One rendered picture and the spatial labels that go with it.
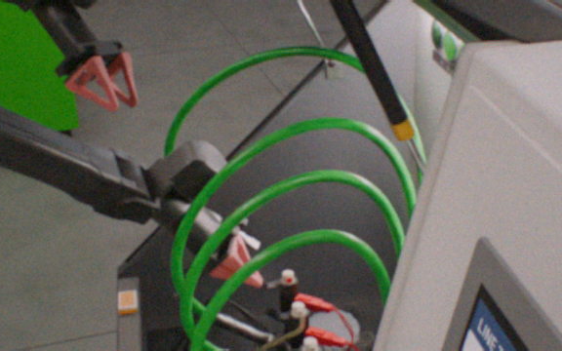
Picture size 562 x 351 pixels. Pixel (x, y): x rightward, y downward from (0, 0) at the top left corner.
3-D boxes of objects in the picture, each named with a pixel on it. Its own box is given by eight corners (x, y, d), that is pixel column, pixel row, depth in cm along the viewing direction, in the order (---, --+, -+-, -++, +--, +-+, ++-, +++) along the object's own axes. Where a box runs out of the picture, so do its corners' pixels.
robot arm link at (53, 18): (41, 9, 133) (20, 6, 128) (71, -20, 131) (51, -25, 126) (66, 44, 133) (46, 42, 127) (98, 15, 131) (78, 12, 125)
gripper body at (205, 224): (241, 237, 115) (199, 202, 113) (190, 282, 118) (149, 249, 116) (246, 214, 121) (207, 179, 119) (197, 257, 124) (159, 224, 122)
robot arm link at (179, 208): (137, 189, 120) (128, 210, 115) (169, 158, 117) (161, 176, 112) (175, 220, 121) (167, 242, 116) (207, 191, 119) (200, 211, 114)
